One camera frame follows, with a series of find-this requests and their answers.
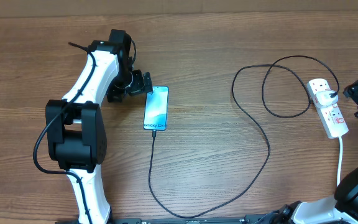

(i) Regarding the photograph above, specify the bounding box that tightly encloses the Galaxy S24 smartphone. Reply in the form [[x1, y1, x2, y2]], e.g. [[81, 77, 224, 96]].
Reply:
[[143, 86, 168, 131]]

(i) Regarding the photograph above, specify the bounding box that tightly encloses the black USB charger cable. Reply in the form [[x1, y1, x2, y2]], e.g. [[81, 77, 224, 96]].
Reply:
[[147, 55, 341, 219]]

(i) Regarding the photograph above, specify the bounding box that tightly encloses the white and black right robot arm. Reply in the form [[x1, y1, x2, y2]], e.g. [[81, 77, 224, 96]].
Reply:
[[259, 78, 358, 223]]

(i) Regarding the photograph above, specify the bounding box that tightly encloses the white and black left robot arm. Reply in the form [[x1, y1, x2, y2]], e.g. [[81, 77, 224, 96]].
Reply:
[[40, 29, 152, 223]]

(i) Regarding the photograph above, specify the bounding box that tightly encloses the white charger plug adapter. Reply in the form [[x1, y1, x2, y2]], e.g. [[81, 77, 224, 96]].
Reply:
[[313, 90, 339, 108]]

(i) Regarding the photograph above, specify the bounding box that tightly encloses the white power strip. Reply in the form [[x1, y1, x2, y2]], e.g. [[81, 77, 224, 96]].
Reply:
[[307, 78, 349, 139]]

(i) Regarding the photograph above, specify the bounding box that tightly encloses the white power strip cord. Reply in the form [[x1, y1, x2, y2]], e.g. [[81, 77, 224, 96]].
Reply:
[[336, 136, 344, 187]]

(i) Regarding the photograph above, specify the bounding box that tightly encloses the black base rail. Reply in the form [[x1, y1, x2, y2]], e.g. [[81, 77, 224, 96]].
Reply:
[[54, 212, 291, 224]]

